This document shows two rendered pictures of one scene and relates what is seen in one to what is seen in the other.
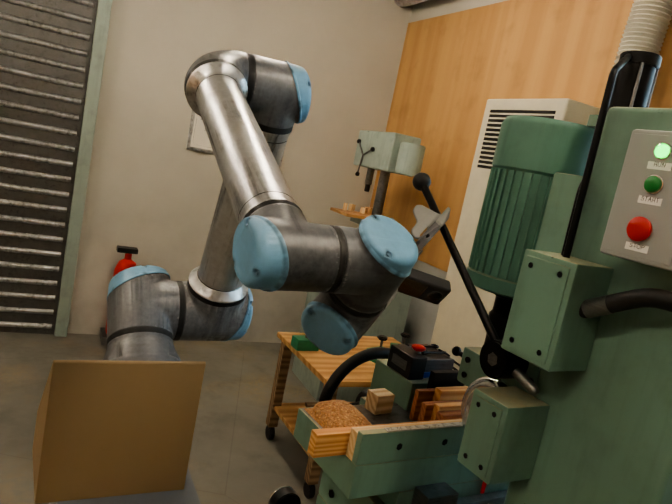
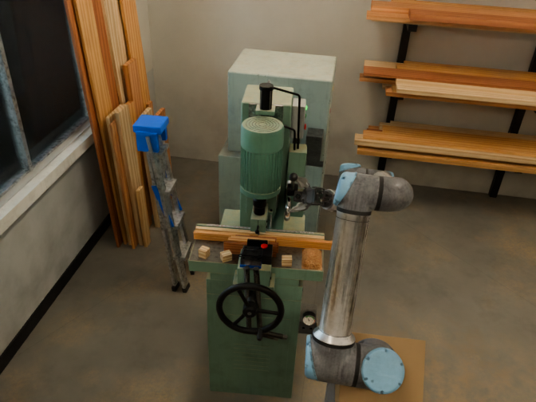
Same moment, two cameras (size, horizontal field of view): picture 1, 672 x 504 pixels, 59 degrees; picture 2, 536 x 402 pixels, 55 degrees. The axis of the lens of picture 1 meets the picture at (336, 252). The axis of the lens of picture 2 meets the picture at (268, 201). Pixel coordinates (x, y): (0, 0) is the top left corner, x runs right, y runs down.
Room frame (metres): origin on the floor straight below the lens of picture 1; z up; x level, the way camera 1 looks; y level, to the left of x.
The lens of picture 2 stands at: (2.63, 0.78, 2.38)
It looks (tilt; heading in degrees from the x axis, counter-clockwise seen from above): 33 degrees down; 215
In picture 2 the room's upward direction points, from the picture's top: 3 degrees clockwise
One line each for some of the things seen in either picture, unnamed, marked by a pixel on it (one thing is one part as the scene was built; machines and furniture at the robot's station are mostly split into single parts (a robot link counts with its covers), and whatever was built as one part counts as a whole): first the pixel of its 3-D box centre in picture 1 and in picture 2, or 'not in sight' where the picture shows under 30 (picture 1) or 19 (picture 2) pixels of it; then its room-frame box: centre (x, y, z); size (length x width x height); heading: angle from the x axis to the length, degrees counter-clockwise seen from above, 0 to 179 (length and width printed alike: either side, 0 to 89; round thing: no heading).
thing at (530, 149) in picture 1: (531, 210); (261, 158); (1.09, -0.33, 1.35); 0.18 x 0.18 x 0.31
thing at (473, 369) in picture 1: (496, 381); (259, 218); (1.07, -0.34, 1.03); 0.14 x 0.07 x 0.09; 32
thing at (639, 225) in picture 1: (638, 228); not in sight; (0.72, -0.35, 1.36); 0.03 x 0.01 x 0.03; 32
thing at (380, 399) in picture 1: (379, 401); (286, 261); (1.13, -0.14, 0.92); 0.04 x 0.03 x 0.04; 128
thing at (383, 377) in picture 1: (414, 389); (254, 267); (1.25, -0.23, 0.91); 0.15 x 0.14 x 0.09; 122
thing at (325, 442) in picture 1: (464, 430); (265, 240); (1.07, -0.31, 0.92); 0.67 x 0.02 x 0.04; 122
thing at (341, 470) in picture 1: (434, 426); (256, 262); (1.18, -0.27, 0.87); 0.61 x 0.30 x 0.06; 122
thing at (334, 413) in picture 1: (344, 415); (312, 256); (1.03, -0.07, 0.92); 0.14 x 0.09 x 0.04; 32
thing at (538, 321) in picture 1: (554, 309); (297, 162); (0.83, -0.32, 1.23); 0.09 x 0.08 x 0.15; 32
